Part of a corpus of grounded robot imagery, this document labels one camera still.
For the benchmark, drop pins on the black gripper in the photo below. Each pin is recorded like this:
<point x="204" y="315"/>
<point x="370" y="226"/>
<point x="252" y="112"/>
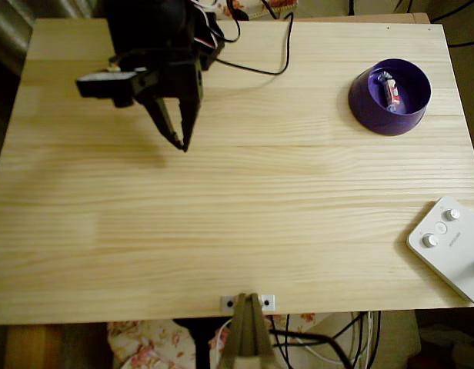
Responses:
<point x="181" y="85"/>

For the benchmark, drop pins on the candy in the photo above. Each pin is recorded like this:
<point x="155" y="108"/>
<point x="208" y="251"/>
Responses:
<point x="391" y="92"/>

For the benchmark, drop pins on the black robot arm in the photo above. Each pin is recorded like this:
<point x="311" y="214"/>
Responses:
<point x="144" y="27"/>

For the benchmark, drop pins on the purple bowl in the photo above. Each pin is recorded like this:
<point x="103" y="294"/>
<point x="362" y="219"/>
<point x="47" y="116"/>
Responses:
<point x="360" y="107"/>

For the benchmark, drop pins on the floral cloth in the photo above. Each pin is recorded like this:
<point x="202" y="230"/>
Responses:
<point x="144" y="342"/>
<point x="252" y="9"/>

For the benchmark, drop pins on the black stand pole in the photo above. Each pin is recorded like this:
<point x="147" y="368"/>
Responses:
<point x="202" y="346"/>

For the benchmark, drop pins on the wooden table leg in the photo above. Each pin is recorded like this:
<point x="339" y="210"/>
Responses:
<point x="33" y="346"/>

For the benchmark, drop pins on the white device with knobs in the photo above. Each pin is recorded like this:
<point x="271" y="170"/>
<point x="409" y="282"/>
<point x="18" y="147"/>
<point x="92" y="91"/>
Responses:
<point x="452" y="261"/>

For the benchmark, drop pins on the black camera box with label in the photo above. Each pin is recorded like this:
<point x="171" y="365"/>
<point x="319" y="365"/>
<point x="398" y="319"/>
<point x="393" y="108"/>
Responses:
<point x="102" y="86"/>

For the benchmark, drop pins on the white bracket with screws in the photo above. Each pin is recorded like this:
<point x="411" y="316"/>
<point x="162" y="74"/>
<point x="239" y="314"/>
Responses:
<point x="272" y="299"/>

